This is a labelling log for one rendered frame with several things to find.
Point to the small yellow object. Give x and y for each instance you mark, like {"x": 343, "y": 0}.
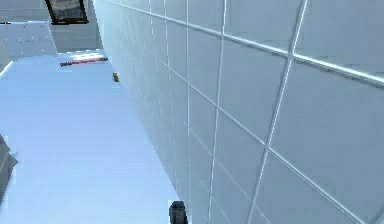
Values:
{"x": 115, "y": 77}

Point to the red and black flat bar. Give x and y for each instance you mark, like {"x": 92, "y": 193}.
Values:
{"x": 82, "y": 61}

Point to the grey furniture corner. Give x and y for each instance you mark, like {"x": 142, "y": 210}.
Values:
{"x": 5, "y": 166}

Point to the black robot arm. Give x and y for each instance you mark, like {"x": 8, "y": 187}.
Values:
{"x": 177, "y": 212}

